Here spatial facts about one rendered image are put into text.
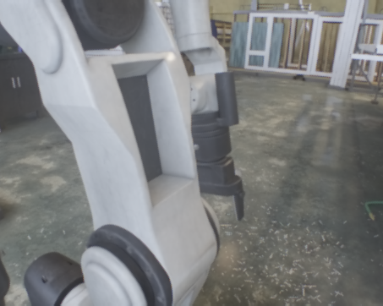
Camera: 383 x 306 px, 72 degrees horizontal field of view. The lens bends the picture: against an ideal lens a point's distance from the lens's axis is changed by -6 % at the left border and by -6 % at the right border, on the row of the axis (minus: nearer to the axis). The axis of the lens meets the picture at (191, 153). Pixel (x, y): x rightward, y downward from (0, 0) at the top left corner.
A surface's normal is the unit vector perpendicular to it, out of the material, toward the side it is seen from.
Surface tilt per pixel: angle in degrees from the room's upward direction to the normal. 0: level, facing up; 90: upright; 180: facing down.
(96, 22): 90
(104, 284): 90
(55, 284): 26
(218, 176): 90
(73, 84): 90
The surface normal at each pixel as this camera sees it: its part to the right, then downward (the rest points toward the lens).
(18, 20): -0.56, 0.31
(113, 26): 0.83, 0.24
